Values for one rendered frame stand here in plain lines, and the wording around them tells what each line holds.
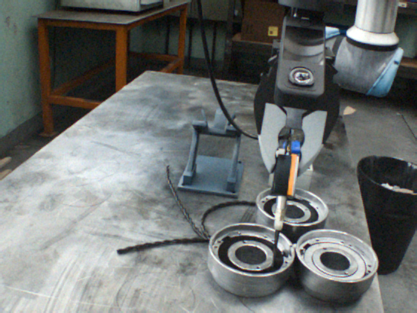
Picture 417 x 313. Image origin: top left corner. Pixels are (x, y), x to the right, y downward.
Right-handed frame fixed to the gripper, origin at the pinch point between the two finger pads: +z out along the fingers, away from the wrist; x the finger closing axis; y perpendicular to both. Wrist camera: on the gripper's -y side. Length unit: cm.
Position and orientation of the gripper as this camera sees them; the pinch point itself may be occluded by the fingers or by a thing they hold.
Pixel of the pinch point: (285, 167)
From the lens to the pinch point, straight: 52.7
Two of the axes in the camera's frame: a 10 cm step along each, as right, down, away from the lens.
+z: -0.8, 9.0, 4.3
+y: 1.5, -4.2, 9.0
